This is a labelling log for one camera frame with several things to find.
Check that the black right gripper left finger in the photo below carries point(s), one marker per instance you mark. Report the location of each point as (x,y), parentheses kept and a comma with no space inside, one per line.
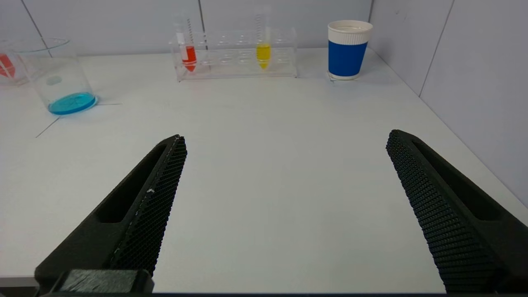
(140,214)

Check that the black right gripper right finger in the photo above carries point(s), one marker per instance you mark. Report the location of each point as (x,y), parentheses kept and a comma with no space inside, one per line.
(449,214)

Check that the red pigment tube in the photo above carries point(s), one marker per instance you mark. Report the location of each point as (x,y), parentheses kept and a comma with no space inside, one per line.
(189,55)

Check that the clear glass beaker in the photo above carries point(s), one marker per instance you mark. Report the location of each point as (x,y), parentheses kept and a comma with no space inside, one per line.
(72,103)

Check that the clear acrylic test tube rack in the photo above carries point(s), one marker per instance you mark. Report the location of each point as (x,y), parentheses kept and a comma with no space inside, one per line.
(239,53)
(4,81)

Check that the test tube with orange-red pigment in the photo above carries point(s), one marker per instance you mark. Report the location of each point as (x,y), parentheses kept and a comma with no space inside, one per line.
(5,66)

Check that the test tube with yellow pigment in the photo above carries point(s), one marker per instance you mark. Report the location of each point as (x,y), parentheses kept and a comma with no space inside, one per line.
(263,53)

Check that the blue white paper cup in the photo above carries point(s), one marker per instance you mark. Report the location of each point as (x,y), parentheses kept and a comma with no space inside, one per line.
(346,55)

